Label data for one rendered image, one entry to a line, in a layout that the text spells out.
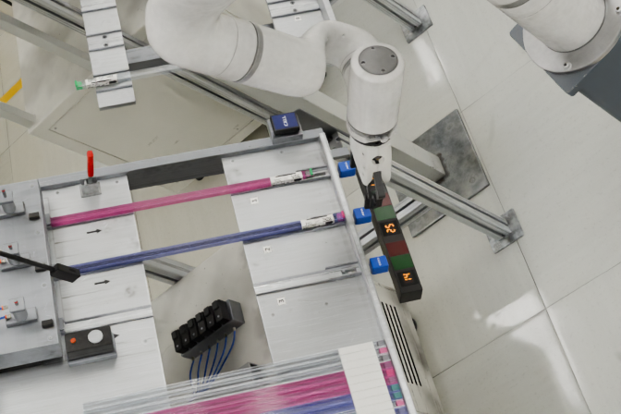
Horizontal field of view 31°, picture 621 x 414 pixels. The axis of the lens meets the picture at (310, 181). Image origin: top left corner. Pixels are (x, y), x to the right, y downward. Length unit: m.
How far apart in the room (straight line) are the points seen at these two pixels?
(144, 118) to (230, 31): 1.65
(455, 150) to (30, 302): 1.32
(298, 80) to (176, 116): 1.60
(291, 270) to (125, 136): 1.35
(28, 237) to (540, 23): 0.93
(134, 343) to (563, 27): 0.87
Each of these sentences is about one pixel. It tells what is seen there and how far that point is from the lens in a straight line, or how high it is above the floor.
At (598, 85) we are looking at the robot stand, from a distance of 1.91.
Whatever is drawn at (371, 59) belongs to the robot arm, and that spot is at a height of 1.00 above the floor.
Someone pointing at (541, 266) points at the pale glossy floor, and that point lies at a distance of 2.63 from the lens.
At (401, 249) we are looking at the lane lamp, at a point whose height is 0.65.
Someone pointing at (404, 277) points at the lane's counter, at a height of 0.66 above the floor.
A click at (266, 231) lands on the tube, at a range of 2.00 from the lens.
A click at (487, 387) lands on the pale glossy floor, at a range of 2.64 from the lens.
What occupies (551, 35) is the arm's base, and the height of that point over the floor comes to 0.78.
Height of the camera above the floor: 2.18
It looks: 43 degrees down
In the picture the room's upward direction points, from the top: 65 degrees counter-clockwise
